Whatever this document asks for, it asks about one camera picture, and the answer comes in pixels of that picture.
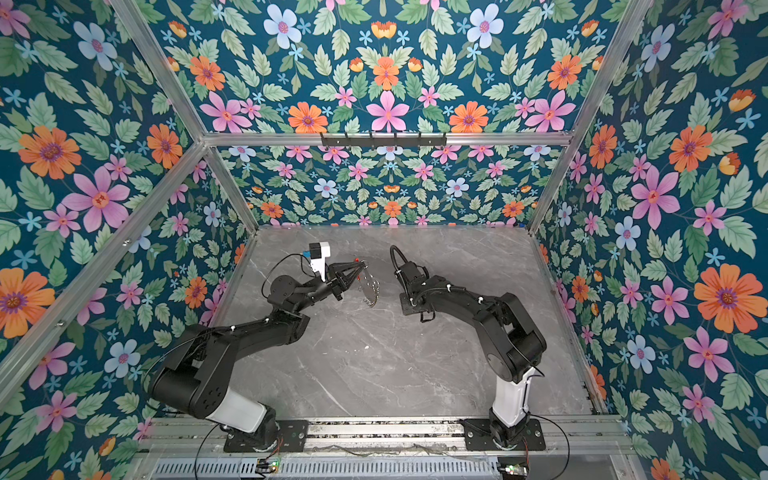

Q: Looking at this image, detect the aluminium horizontal back bar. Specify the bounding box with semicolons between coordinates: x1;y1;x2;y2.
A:
203;132;573;148

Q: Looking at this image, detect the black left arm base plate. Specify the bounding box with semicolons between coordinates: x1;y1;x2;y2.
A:
223;420;309;453

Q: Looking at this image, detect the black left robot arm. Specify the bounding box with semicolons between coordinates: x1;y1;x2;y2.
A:
149;261;367;435

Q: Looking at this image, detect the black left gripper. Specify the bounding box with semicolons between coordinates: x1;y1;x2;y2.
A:
291;262;362;317

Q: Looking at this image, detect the aluminium left side bar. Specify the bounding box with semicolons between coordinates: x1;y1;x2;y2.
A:
1;141;206;403

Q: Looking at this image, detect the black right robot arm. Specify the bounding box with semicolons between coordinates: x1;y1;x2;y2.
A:
390;245;547;428

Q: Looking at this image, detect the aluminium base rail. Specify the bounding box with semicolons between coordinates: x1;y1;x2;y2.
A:
137;415;636;458

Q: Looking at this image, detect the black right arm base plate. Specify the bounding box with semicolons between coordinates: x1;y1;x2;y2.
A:
459;419;546;452

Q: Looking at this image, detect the aluminium corner post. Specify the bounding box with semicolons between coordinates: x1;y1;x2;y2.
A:
111;1;258;235
528;0;653;237

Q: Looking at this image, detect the aluminium corner post right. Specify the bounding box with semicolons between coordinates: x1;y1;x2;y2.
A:
528;0;653;237

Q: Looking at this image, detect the white perforated cable tray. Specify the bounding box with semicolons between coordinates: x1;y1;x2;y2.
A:
150;457;501;479

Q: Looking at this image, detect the aluminium corner post left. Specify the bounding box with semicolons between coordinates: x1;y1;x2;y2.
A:
111;1;258;235

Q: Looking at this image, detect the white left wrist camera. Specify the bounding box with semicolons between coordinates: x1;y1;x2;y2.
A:
305;241;331;281

